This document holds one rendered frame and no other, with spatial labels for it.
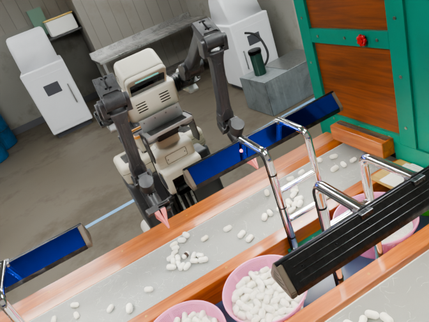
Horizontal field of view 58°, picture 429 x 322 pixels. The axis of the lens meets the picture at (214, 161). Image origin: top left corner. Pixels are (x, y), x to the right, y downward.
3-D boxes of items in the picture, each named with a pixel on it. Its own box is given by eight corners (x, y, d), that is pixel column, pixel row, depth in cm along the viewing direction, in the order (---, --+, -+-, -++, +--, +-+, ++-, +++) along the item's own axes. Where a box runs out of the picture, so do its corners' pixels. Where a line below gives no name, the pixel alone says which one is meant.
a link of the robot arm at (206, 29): (212, 7, 146) (189, 16, 143) (229, 38, 144) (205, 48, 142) (195, 62, 189) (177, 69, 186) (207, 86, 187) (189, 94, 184)
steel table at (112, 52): (222, 64, 652) (204, 9, 610) (124, 113, 600) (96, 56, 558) (205, 61, 709) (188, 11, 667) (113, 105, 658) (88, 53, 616)
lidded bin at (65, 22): (76, 27, 686) (68, 11, 673) (79, 27, 652) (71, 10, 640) (50, 37, 672) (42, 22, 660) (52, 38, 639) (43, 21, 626)
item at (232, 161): (185, 183, 132) (177, 165, 129) (329, 106, 146) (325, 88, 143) (193, 191, 125) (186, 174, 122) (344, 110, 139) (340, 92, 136)
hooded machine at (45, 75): (51, 128, 661) (-1, 41, 590) (89, 110, 681) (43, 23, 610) (57, 140, 590) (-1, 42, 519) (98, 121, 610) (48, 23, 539)
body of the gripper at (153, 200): (170, 202, 153) (161, 186, 156) (147, 214, 150) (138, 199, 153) (171, 207, 159) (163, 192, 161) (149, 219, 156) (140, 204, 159)
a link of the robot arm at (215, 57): (220, 29, 148) (195, 38, 145) (227, 33, 144) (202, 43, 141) (234, 120, 176) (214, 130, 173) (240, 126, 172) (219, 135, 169)
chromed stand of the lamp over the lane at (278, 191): (266, 235, 151) (232, 137, 131) (308, 211, 156) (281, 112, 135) (294, 262, 135) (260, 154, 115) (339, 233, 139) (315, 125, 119)
